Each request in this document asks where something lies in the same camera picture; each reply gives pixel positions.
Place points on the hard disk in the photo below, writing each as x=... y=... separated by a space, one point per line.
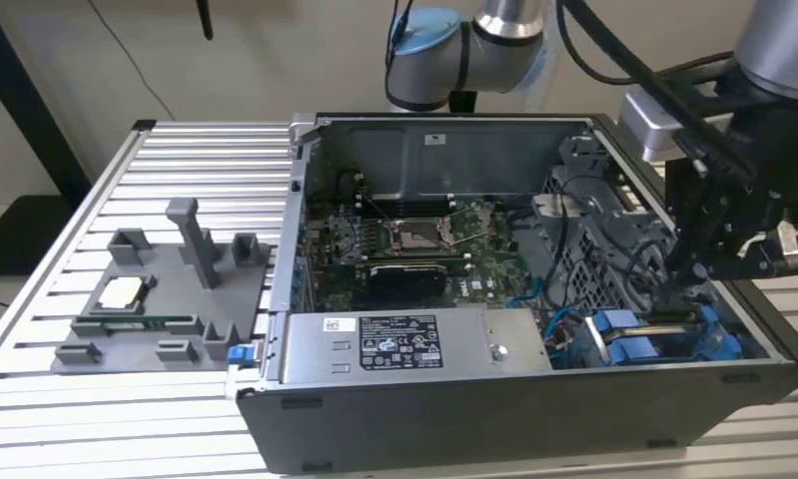
x=628 y=344

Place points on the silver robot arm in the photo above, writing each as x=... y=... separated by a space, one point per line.
x=439 y=65

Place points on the metal disk bay cage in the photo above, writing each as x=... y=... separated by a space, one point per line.
x=592 y=239

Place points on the black RAM slot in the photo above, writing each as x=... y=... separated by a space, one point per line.
x=412 y=259
x=406 y=203
x=406 y=196
x=412 y=253

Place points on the green motherboard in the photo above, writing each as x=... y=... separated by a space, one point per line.
x=486 y=284

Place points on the CPU socket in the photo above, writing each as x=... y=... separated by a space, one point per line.
x=418 y=234

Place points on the black graphics card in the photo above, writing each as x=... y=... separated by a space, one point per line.
x=403 y=282

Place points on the thin metal locking lever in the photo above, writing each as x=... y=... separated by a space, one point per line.
x=380 y=205

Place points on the silver power supply unit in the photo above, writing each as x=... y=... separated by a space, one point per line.
x=399 y=344

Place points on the black open PC case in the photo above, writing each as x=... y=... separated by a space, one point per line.
x=439 y=424

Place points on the blue case latch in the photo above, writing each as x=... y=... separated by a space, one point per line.
x=239 y=355

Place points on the grey parts rack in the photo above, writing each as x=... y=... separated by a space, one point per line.
x=174 y=299

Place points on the green RAM stick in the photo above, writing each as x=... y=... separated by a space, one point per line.
x=154 y=322

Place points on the silver CPU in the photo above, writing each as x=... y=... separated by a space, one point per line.
x=123 y=294

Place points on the black monitor stand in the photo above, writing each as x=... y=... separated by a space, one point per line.
x=14 y=234

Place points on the small wrist camera with bracket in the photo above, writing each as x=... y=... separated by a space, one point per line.
x=788 y=249

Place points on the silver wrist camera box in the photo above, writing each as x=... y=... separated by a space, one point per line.
x=652 y=130

